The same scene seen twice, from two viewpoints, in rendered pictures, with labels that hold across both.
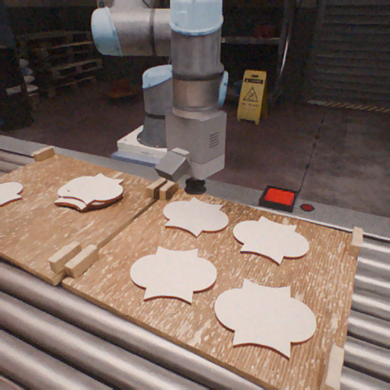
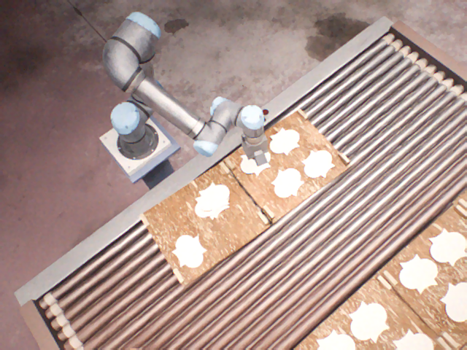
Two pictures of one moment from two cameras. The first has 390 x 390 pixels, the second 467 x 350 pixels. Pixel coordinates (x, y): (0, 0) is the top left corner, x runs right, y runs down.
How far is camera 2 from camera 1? 1.37 m
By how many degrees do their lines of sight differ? 46
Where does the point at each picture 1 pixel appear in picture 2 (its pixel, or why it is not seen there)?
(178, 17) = (257, 125)
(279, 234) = (284, 136)
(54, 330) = (292, 229)
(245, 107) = not seen: outside the picture
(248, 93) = not seen: outside the picture
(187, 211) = (251, 163)
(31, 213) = (215, 232)
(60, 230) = (237, 219)
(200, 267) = (290, 173)
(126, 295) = (290, 201)
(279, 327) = (325, 162)
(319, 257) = (301, 131)
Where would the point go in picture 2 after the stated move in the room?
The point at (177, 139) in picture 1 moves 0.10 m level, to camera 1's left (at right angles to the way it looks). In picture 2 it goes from (254, 150) to (243, 172)
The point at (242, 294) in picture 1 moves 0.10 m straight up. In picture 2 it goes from (308, 165) to (310, 154)
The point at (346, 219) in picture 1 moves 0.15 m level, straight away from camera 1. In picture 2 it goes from (281, 103) to (262, 81)
